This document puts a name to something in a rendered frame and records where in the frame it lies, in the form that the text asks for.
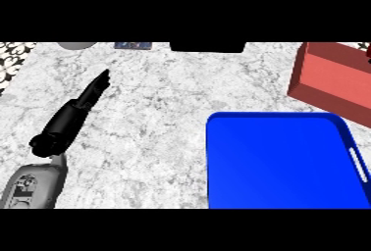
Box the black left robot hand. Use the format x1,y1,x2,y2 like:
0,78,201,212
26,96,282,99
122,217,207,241
28,68,110,159

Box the blue plastic tray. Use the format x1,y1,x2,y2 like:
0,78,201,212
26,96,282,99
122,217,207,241
205,111,371,210

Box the red cardboard box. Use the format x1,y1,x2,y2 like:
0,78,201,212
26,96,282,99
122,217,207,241
285,41,371,128

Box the grey round object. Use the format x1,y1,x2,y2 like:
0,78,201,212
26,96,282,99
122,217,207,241
54,41,100,51

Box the blue patterned flat object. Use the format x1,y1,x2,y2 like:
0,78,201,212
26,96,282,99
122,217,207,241
112,41,153,51

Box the black appliance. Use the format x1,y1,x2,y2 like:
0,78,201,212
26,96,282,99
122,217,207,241
168,41,248,54

